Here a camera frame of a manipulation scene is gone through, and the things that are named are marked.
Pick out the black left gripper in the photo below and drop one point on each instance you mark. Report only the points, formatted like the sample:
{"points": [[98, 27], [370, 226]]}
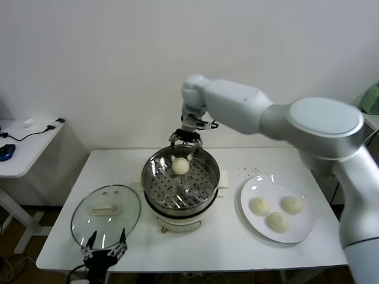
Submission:
{"points": [[99, 261]]}

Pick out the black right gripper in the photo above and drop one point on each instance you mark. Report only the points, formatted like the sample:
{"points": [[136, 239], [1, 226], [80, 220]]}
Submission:
{"points": [[186, 135]]}

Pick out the white steamed baozi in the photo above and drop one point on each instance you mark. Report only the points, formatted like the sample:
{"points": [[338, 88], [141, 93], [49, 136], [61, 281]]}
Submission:
{"points": [[260, 206], [180, 166], [292, 204], [277, 222]]}

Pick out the round glass pot lid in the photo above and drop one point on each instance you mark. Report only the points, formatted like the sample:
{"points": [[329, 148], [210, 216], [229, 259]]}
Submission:
{"points": [[118, 207]]}

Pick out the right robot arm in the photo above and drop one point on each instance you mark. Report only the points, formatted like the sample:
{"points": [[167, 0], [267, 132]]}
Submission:
{"points": [[237, 100]]}

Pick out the stainless steel steamer basket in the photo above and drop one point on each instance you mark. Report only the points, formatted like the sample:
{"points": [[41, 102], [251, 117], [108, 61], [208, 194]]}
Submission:
{"points": [[180, 189]]}

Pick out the white side table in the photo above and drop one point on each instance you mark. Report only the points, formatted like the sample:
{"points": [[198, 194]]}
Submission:
{"points": [[32, 148]]}

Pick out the blue computer mouse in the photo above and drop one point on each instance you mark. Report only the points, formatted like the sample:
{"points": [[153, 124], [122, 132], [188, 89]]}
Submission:
{"points": [[6, 152]]}

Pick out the white round plate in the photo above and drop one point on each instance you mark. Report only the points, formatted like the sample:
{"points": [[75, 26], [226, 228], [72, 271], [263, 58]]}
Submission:
{"points": [[296, 230]]}

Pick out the small white object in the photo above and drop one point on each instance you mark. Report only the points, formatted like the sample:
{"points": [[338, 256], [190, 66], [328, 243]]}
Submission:
{"points": [[29, 122]]}

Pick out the white shelf table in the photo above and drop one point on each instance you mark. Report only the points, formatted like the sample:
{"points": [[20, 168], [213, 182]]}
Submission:
{"points": [[373, 121]]}

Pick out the pale green appliance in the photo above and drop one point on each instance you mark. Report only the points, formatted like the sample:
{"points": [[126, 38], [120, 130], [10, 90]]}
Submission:
{"points": [[373, 100]]}

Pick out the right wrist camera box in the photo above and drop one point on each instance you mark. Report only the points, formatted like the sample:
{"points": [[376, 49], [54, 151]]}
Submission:
{"points": [[191, 121]]}

